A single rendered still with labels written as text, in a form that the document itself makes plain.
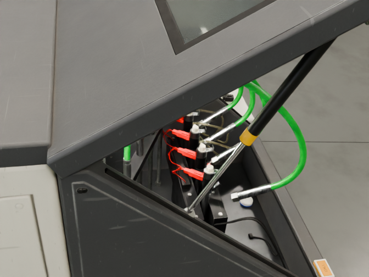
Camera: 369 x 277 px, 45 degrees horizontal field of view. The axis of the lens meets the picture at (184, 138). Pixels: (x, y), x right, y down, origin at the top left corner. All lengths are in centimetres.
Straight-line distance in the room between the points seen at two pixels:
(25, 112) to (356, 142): 285
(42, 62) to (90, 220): 24
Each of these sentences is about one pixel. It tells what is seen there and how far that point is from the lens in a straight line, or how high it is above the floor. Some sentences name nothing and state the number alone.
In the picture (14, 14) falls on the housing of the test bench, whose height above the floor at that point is 150.
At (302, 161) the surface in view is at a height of 125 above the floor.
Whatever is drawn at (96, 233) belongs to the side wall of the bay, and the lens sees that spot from 66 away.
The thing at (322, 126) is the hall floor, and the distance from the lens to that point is 333.
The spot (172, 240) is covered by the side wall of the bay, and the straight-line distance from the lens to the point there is 69.
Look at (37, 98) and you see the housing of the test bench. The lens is 62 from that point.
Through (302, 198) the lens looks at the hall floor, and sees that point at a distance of 271.
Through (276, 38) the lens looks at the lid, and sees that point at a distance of 49.
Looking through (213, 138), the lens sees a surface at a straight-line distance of 124.
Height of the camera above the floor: 184
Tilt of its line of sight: 38 degrees down
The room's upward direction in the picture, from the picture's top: 5 degrees clockwise
